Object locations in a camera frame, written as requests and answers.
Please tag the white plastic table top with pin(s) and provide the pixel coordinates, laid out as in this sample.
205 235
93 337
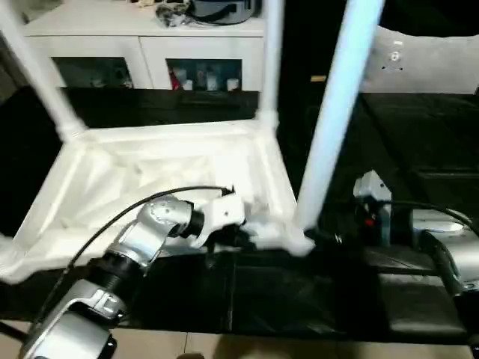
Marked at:
149 157

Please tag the black work mat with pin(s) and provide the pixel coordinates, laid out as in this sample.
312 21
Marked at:
411 131

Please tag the black cabinet with yellow label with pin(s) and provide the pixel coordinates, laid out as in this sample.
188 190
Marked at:
318 45

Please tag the black table frame leg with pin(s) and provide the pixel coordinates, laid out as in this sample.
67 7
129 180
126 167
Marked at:
9 331

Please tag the grey helmet on cabinet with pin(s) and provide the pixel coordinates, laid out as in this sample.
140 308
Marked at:
224 11

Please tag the dark robot lower body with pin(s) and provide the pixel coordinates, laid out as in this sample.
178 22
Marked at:
192 355

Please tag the white glass-door cabinet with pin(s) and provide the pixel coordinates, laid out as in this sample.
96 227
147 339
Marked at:
112 41

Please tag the dark clutter on cabinet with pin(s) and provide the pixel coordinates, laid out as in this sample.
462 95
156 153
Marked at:
174 16

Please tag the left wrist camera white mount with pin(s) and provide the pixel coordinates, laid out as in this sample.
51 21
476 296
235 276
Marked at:
224 217

